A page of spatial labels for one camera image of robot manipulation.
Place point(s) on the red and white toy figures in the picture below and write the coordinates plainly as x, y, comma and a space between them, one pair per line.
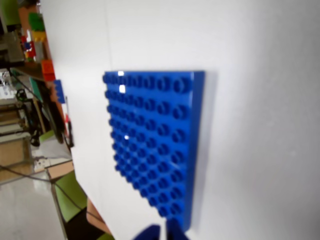
28, 47

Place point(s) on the grey machine box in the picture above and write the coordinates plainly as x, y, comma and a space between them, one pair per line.
11, 50

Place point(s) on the green toy brick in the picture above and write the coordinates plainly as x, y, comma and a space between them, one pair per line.
37, 22

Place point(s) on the red and black tool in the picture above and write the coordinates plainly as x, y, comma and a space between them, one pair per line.
70, 130

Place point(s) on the orange toy brick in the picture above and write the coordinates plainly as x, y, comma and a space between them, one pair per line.
48, 70

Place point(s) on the blue 8x8 base plate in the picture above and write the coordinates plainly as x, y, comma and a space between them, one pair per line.
150, 137

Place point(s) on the brown cardboard board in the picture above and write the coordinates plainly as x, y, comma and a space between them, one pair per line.
25, 17

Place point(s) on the white power strip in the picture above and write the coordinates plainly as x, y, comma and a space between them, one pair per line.
41, 164

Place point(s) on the yellow toy brick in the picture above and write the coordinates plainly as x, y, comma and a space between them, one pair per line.
39, 36

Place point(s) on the metal shelf rack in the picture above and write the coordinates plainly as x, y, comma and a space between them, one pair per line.
12, 120

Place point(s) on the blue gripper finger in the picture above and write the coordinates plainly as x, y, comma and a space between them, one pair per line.
150, 232
177, 231

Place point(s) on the blue toy brick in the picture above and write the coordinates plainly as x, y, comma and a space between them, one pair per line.
60, 92

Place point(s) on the teal panel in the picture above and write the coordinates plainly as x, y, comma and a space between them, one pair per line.
35, 87

